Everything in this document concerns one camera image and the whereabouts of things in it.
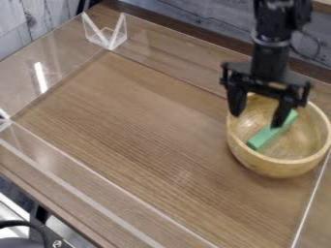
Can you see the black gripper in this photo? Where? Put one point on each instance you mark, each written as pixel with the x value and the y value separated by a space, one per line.
pixel 264 75

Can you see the green rectangular stick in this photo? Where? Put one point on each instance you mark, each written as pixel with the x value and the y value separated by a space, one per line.
pixel 265 136

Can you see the wooden bowl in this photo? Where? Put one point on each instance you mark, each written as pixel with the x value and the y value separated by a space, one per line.
pixel 296 151

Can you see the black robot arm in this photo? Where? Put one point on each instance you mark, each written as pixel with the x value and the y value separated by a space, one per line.
pixel 278 19

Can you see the clear acrylic corner bracket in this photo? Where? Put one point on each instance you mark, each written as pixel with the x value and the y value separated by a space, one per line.
pixel 106 38

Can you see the clear acrylic tray wall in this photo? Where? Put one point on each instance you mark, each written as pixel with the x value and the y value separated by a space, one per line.
pixel 129 173

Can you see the black metal frame bracket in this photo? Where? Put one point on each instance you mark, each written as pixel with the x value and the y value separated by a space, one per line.
pixel 38 217

